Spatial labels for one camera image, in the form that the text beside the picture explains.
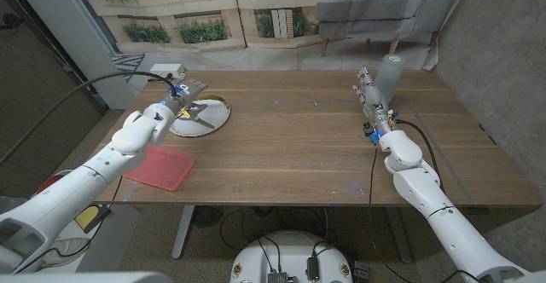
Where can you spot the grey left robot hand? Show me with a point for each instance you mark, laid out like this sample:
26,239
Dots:
185,93

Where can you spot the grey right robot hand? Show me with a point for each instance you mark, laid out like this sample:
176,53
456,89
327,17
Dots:
375,102

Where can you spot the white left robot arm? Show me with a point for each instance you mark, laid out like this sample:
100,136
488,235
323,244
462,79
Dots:
85,185

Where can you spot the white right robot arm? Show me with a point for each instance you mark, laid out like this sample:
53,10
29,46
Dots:
443,219

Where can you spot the white paper plate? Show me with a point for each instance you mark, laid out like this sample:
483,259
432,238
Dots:
215,112

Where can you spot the pink plastic tray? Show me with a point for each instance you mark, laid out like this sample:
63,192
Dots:
166,168

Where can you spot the frosted plastic bottle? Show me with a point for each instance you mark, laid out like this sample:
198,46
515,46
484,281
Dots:
390,78

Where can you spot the white power strip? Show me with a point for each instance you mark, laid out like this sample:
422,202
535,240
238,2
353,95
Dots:
164,68

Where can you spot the black round ribbed object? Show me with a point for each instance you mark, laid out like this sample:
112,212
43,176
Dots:
207,216

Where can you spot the white table leg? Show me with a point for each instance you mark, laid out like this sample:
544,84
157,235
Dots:
183,232

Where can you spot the dark table leg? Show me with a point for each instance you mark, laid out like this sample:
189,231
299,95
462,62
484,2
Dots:
401,240

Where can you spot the yellow black foot pedal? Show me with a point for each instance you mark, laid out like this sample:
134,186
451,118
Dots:
94,217

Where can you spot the red bowl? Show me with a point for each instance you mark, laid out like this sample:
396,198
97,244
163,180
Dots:
47,183

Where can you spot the small black box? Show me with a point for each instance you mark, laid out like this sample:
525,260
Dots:
361,271

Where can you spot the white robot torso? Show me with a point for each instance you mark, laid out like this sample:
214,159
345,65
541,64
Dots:
290,253

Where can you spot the black power adapter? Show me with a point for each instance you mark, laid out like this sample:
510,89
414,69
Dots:
312,269

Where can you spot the white sneaker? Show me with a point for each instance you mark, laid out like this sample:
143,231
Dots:
64,249

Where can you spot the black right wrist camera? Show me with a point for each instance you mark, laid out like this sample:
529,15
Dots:
369,130

